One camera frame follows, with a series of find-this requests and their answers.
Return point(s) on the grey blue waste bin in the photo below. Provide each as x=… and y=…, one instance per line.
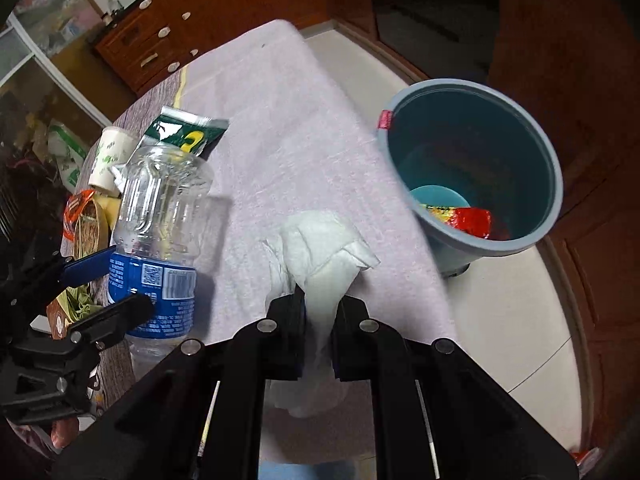
x=500, y=125

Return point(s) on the dark wooden door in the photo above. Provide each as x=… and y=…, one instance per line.
x=565, y=35

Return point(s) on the white paper cup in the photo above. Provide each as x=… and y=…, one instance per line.
x=110, y=160

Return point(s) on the green and white bag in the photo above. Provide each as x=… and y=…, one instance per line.
x=65, y=152

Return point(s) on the orange wafer packet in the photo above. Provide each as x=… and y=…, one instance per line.
x=77, y=210

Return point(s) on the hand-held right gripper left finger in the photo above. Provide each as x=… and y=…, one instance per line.
x=286, y=342

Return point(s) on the wooden drawer cabinet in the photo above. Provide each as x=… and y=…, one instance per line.
x=225, y=5

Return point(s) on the glass sliding door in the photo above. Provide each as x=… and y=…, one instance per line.
x=30, y=60

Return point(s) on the small clear bottle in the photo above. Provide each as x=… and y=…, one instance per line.
x=114, y=6

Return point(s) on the clear plastic bottle blue label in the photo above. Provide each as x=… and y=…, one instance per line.
x=160, y=200

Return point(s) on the green vegetable peel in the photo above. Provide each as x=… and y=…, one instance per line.
x=82, y=302

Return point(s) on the person's left hand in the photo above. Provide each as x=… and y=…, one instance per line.
x=65, y=434

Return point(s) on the white tissue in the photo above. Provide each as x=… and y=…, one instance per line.
x=320, y=250

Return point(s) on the orange-brown snack bag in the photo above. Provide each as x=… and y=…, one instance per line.
x=57, y=317

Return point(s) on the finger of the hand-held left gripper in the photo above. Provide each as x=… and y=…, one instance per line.
x=117, y=316
x=87, y=266

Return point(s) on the green snack packet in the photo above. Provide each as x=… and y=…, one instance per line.
x=185, y=130

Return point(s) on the pale yellow peel piece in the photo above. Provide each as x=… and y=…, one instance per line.
x=107, y=206

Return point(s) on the red snack wrapper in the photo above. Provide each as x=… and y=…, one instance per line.
x=470, y=220

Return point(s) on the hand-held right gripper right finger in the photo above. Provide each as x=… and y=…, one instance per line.
x=350, y=345

